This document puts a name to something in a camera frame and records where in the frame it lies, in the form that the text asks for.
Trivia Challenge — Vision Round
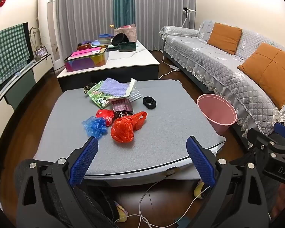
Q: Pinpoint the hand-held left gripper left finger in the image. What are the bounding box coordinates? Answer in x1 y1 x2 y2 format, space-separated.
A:
15 136 99 228

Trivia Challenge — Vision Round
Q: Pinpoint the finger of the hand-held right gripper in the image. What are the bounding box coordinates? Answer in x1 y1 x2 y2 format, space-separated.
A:
274 122 285 143
246 128 277 158

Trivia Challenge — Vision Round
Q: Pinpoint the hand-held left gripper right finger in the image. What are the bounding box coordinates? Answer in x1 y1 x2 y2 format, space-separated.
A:
186 136 270 228

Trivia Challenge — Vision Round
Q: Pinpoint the blue plastic bag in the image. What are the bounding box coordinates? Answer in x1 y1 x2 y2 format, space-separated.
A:
82 116 108 139

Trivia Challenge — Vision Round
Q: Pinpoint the pink plastic bin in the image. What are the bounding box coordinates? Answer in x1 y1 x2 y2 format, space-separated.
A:
197 94 237 136

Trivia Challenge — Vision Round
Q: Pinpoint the large red plastic bag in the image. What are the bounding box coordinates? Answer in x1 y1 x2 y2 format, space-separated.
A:
110 111 148 143

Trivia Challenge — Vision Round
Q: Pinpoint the small red plastic bag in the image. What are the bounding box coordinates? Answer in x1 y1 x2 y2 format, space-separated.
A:
96 109 115 127

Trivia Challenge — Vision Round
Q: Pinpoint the black and red wrapper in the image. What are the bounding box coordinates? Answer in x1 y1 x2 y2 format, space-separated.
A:
114 110 131 120

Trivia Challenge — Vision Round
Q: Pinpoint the dark red patterned wrapper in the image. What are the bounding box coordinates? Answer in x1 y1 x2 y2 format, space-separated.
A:
111 99 133 113

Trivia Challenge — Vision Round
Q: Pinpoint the black tape ring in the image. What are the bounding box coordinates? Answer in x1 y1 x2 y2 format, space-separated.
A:
143 96 157 110

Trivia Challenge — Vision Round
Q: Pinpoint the yellow slipper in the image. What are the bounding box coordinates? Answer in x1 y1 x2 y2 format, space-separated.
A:
193 179 210 199
115 203 129 223

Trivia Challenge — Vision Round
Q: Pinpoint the large orange cushion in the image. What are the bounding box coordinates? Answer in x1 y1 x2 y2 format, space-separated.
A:
237 43 285 110

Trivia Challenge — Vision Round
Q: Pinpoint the green panda snack packet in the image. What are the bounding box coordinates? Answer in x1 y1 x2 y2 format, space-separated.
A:
87 81 119 107

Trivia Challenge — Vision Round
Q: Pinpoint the grey quilted sofa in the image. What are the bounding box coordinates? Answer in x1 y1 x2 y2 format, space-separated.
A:
159 20 285 139

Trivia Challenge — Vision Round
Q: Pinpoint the purple foam mesh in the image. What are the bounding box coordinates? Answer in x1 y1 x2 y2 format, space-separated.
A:
98 78 131 98

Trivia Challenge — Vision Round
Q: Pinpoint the colourful storage box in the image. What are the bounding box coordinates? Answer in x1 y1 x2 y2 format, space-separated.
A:
64 47 109 72

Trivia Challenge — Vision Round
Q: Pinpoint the white and green cabinet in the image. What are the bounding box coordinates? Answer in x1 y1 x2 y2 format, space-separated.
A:
0 53 55 124

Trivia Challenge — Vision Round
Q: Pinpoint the small orange cushion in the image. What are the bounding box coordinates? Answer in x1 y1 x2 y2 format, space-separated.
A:
207 22 243 55

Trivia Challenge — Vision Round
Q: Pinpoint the pink folder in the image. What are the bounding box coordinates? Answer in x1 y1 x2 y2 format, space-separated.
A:
71 47 102 58

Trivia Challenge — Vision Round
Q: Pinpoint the white rod with blue tip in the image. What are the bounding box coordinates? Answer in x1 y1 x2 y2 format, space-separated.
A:
0 59 36 101

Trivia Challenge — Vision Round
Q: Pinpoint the white marble coffee table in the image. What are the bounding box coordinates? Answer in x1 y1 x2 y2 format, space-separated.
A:
57 39 160 93

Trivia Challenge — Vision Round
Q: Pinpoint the dark red teapot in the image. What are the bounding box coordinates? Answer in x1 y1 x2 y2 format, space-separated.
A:
77 42 92 51

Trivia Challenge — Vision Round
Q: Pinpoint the green round tin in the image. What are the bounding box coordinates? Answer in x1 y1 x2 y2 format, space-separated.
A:
118 42 137 52

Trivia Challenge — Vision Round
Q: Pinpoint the stack of blue bowls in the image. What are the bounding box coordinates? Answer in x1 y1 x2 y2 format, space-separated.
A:
98 34 114 45

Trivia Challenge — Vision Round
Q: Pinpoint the black television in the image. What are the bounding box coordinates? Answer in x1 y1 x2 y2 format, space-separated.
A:
0 22 35 100

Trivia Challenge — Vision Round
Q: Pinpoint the black hat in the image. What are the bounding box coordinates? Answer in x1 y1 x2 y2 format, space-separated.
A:
111 33 130 48

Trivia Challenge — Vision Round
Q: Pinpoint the green checkered cloth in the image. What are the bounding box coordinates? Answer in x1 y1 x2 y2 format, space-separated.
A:
0 24 31 92

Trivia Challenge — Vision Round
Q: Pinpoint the pink gift bag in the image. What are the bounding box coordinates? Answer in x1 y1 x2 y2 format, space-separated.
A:
113 26 136 43

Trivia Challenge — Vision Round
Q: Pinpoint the white tower air conditioner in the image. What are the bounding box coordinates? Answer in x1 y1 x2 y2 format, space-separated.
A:
38 0 64 73

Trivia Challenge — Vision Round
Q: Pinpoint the white floor lamp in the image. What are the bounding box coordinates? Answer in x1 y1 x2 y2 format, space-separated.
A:
181 7 196 28

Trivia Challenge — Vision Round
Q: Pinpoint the grey sheer curtain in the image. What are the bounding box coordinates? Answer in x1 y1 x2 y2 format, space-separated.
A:
133 0 196 52
51 0 115 53

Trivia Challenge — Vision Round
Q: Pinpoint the teal curtain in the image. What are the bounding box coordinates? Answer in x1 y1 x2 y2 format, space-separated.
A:
112 0 136 27

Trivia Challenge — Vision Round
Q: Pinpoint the white floor cable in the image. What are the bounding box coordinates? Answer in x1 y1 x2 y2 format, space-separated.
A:
114 178 211 228

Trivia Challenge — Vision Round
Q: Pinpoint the small photo frame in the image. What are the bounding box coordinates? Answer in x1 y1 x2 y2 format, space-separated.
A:
34 47 48 57

